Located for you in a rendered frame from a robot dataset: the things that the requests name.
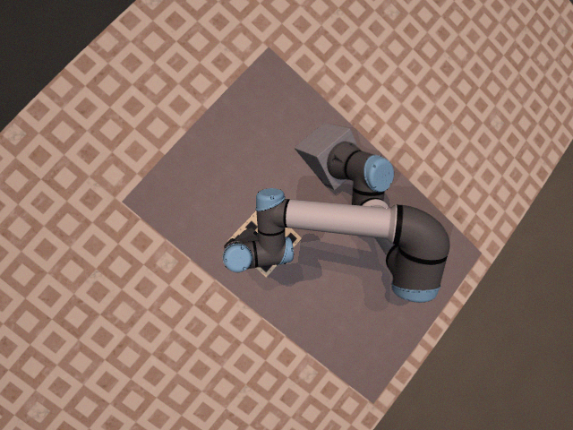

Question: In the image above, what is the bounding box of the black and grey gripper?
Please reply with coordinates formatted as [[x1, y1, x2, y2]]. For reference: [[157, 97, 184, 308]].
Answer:
[[224, 228, 258, 248]]

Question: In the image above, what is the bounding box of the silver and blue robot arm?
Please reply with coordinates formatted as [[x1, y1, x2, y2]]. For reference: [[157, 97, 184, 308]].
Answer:
[[223, 142, 450, 303]]

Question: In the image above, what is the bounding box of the tan and black chessboard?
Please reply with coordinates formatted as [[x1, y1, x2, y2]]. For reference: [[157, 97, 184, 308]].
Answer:
[[227, 212, 302, 278]]

